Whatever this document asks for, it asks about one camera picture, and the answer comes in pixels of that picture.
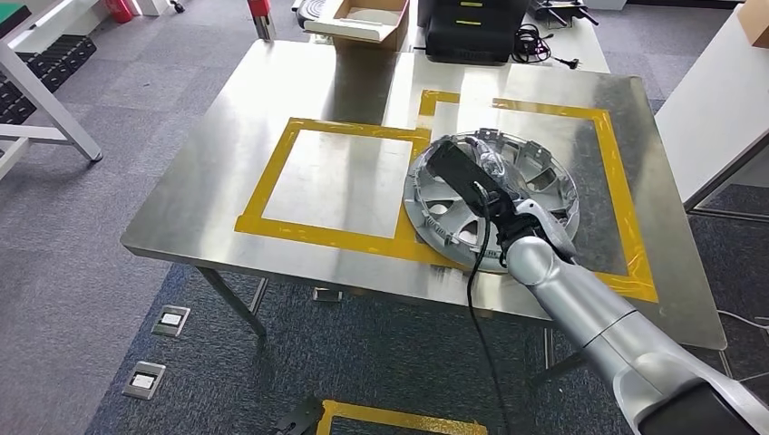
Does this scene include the black round device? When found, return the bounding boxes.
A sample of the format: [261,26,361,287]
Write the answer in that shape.
[294,0,330,29]

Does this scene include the black moulded tray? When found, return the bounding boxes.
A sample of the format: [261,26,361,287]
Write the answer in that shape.
[0,78,38,125]
[17,34,98,92]

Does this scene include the yellow table tape outline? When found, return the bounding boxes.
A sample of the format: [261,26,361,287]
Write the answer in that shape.
[234,88,659,305]

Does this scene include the white frame table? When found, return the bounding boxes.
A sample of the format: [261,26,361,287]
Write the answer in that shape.
[0,0,104,181]

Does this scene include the red fire extinguisher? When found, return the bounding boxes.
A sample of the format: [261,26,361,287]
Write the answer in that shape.
[104,0,135,25]

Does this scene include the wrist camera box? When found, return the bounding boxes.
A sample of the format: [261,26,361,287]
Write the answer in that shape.
[426,139,519,220]
[280,396,326,435]

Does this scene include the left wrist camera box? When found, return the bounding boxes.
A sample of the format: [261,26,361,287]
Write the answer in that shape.
[280,396,326,435]

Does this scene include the black case yellow labels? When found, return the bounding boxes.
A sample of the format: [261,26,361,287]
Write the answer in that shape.
[415,0,531,65]

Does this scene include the grey plastic wheel hubcap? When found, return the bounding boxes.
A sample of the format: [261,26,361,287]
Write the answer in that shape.
[402,127,581,275]

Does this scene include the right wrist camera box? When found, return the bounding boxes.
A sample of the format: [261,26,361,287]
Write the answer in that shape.
[426,139,519,220]

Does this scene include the yellow floor tape square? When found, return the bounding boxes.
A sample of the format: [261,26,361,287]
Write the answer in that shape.
[315,399,490,435]

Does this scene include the black camera cable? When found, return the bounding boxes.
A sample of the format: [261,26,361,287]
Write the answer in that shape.
[465,182,513,435]

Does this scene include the white wheeled stand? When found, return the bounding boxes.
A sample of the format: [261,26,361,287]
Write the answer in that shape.
[139,0,186,17]

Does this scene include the brown cardboard box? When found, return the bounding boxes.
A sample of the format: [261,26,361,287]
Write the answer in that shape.
[737,0,769,50]
[302,0,412,53]

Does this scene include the white floor cable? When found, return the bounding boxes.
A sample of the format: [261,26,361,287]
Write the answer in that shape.
[717,308,769,332]

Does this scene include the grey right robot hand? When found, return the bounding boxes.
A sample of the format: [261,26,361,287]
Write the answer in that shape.
[462,135,525,204]

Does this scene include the white panel board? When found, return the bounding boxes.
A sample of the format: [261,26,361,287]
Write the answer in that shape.
[653,5,769,211]

